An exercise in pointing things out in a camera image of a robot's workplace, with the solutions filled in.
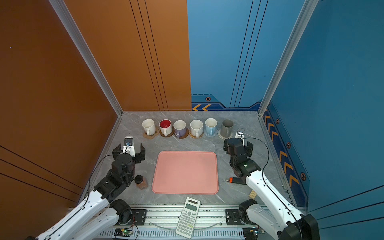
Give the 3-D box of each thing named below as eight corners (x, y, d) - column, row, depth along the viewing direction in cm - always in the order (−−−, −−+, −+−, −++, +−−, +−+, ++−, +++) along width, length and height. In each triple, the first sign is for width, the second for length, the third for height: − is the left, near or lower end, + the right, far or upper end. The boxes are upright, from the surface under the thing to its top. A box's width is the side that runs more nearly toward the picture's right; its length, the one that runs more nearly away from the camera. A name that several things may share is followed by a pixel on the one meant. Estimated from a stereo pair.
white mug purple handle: (173, 141, 104) (172, 133, 97) (175, 128, 112) (173, 120, 105) (185, 141, 104) (185, 133, 97) (186, 128, 112) (185, 120, 105)
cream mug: (190, 141, 104) (189, 133, 97) (190, 128, 112) (190, 119, 105) (203, 141, 104) (203, 133, 97) (202, 128, 112) (203, 119, 105)
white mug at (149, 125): (150, 141, 105) (146, 132, 97) (144, 130, 111) (140, 121, 103) (160, 136, 108) (157, 127, 100) (154, 126, 114) (150, 116, 106)
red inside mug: (159, 138, 106) (157, 131, 99) (162, 127, 113) (159, 119, 106) (171, 138, 106) (169, 131, 99) (172, 127, 113) (171, 119, 106)
